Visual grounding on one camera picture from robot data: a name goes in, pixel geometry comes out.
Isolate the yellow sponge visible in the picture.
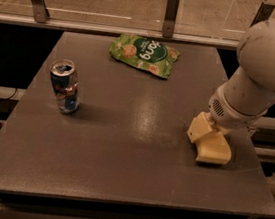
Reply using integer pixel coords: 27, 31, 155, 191
195, 132, 232, 165

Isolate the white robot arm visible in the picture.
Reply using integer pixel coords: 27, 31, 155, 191
188, 19, 275, 143

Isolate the green snack bag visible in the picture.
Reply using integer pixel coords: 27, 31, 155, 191
109, 34, 180, 79

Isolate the blue crushed soda can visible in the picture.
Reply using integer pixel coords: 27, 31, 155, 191
50, 59, 80, 115

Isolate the glass barrier panel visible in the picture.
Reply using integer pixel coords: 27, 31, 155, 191
0, 0, 261, 40

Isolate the middle metal bracket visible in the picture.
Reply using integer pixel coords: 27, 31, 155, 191
162, 0, 180, 38

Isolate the right metal bracket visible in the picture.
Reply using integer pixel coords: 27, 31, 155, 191
251, 1, 275, 26

